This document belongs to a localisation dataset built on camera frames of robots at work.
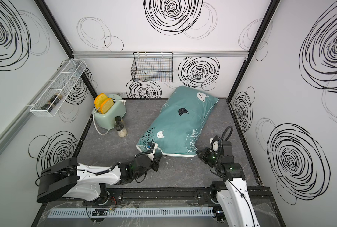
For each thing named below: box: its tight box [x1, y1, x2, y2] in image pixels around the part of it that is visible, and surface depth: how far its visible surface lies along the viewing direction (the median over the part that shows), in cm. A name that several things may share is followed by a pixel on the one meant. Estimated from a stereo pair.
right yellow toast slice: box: [100, 97, 115, 115], surface depth 91 cm
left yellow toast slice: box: [94, 93, 108, 113], surface depth 91 cm
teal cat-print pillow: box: [135, 86, 220, 158], surface depth 88 cm
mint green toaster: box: [92, 93, 127, 131], surface depth 96 cm
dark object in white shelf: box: [40, 93, 63, 113], surface depth 69 cm
